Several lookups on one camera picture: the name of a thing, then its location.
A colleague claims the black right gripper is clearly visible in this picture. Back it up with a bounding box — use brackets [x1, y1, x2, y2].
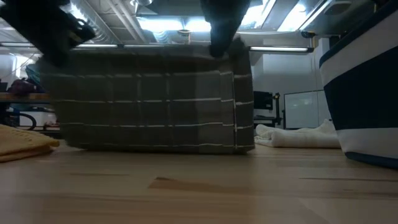
[200, 0, 251, 59]

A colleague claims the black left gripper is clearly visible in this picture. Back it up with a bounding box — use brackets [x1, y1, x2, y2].
[0, 0, 96, 68]

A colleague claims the grey checked towel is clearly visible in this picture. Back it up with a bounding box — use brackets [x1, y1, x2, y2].
[39, 43, 256, 156]

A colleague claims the white grid-lined towel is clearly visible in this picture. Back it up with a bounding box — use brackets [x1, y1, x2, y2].
[254, 118, 342, 149]

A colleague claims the mustard yellow towel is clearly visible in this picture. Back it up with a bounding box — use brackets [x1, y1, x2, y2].
[0, 123, 60, 164]

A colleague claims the long LED light bar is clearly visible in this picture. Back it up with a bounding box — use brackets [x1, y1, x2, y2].
[0, 42, 314, 54]

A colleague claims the maroon bag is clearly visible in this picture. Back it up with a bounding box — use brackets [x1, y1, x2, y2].
[7, 78, 40, 96]

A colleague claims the black computer monitor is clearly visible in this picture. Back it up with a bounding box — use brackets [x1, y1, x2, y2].
[253, 90, 274, 111]

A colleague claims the wooden background table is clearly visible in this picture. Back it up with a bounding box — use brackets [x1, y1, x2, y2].
[0, 92, 52, 104]

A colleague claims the whiteboard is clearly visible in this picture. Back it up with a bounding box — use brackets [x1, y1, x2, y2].
[283, 90, 332, 129]

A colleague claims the navy and white fabric basket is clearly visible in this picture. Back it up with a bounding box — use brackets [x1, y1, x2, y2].
[318, 0, 398, 170]

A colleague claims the black looped cable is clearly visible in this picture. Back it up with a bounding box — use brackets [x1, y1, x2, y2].
[2, 111, 37, 131]

